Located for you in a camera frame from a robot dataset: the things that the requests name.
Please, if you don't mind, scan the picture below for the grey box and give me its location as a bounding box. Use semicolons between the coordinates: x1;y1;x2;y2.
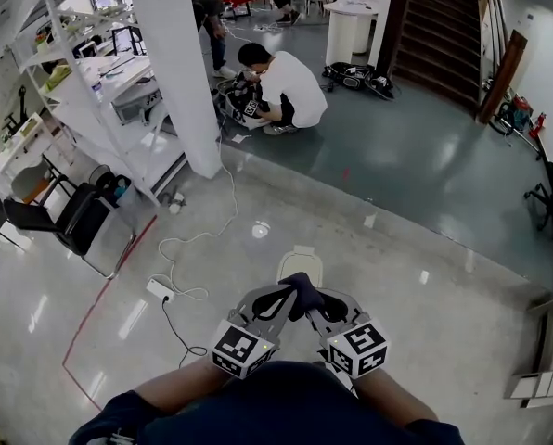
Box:
111;88;162;125

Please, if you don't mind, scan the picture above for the white side table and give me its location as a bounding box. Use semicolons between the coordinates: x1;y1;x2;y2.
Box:
0;111;73;184

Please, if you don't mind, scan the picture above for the red and teal vacuum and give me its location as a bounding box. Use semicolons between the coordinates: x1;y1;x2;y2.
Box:
489;94;535;136

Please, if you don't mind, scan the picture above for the black office chair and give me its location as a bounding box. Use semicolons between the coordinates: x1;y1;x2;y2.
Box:
522;146;553;240

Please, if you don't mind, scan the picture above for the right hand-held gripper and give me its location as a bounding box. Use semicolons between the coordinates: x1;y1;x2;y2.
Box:
303;288;392;393

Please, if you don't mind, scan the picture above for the red fire extinguisher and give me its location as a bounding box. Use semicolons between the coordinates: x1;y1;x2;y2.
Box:
529;111;547;139

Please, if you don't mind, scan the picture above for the dark wooden staircase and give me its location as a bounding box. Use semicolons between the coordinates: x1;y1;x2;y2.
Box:
378;0;489;115

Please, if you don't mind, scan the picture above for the white square pillar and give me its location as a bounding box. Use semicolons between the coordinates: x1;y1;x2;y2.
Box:
125;0;223;180

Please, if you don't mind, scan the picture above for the brown wooden post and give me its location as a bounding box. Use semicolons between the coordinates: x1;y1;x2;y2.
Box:
475;29;529;125

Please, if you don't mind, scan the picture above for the white shelving unit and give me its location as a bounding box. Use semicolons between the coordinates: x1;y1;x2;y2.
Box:
6;0;187;208

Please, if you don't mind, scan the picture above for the black chair with metal frame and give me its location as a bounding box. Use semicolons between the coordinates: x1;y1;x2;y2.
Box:
2;181;138;281

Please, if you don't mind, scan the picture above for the person's left forearm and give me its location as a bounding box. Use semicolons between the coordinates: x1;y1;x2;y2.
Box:
132;357;231;414

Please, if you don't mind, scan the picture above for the open white case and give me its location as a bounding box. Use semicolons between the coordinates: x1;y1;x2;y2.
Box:
215;71;271;132

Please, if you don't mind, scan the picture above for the beige plastic trash bin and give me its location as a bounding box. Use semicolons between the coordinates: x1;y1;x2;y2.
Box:
275;244;324;291

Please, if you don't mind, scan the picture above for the person's right forearm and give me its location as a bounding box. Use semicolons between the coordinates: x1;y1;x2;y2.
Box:
353;366;440;424

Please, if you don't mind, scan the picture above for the black cable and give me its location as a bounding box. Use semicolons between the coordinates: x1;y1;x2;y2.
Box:
160;294;209;370

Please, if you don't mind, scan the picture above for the black mesh waste bin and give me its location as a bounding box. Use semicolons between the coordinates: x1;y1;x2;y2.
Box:
89;163;115;192

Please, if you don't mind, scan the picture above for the white cable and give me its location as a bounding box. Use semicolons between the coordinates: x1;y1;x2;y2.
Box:
157;122;240;301

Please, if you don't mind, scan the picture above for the small white floor object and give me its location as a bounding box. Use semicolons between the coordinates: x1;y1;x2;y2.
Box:
158;187;187;215

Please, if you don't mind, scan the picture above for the white power strip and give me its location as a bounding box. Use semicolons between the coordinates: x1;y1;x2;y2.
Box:
145;276;178;303

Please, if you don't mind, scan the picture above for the dark blue cloth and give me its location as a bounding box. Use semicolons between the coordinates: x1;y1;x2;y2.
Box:
276;271;327;323

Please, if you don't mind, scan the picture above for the black bag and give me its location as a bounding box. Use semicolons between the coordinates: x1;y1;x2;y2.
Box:
321;61;396;101

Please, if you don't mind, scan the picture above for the grey shelf unit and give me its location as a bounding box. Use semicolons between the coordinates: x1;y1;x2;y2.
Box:
503;289;553;410

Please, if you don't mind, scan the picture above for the grey bin with black liner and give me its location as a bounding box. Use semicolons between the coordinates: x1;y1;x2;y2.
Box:
107;173;142;220

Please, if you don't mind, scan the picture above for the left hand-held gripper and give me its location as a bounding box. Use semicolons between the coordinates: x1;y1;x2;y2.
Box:
210;283;300;380

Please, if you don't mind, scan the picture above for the white round table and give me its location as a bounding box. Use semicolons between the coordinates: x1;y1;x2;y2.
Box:
325;0;382;67

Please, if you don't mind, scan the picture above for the person's dark blue clothing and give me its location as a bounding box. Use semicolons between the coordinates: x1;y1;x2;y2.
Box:
67;360;466;445

